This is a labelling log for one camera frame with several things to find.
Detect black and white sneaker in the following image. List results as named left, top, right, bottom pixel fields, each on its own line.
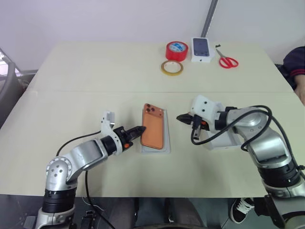
left=232, top=197, right=255, bottom=224

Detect orange smartphone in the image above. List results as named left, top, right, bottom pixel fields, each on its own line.
left=140, top=103, right=166, bottom=151

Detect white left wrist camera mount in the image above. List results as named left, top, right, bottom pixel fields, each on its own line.
left=99, top=110, right=125, bottom=156

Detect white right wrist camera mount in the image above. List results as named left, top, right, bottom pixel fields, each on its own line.
left=189, top=94, right=226, bottom=131

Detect red handled scissors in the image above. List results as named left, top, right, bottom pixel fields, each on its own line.
left=215, top=46, right=240, bottom=69

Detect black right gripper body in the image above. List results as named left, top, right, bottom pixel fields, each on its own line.
left=190, top=114, right=211, bottom=141

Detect person's bare hand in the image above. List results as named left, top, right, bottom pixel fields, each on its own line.
left=294, top=73, right=305, bottom=106

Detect white printed phone box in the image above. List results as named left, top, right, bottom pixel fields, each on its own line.
left=190, top=36, right=216, bottom=64

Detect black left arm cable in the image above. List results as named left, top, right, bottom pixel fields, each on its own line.
left=56, top=130, right=118, bottom=229

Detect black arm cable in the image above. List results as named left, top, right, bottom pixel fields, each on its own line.
left=56, top=130, right=118, bottom=229
left=190, top=104, right=274, bottom=151

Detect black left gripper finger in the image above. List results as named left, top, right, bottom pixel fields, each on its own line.
left=127, top=130, right=145, bottom=142
left=126, top=125, right=147, bottom=135

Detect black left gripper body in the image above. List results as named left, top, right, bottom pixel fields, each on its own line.
left=113, top=127, right=131, bottom=151

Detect dark chair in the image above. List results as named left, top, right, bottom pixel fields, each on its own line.
left=0, top=47, right=39, bottom=104

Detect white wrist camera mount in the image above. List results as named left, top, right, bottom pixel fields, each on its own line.
left=189, top=94, right=226, bottom=131
left=99, top=110, right=125, bottom=156

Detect red tape roll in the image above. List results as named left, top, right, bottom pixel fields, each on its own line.
left=165, top=41, right=189, bottom=62

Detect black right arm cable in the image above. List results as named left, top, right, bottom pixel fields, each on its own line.
left=190, top=104, right=274, bottom=151

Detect white phone box base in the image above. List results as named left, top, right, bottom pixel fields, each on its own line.
left=140, top=106, right=172, bottom=156

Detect grey aluminium profile post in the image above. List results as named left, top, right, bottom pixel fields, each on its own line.
left=201, top=0, right=219, bottom=39

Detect yellow clear tape roll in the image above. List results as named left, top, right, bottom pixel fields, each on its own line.
left=160, top=60, right=184, bottom=77

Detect person's dark jacket sleeve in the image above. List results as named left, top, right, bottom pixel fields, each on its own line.
left=275, top=46, right=305, bottom=94

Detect white phone box lid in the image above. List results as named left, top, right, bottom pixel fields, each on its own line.
left=203, top=129, right=244, bottom=151

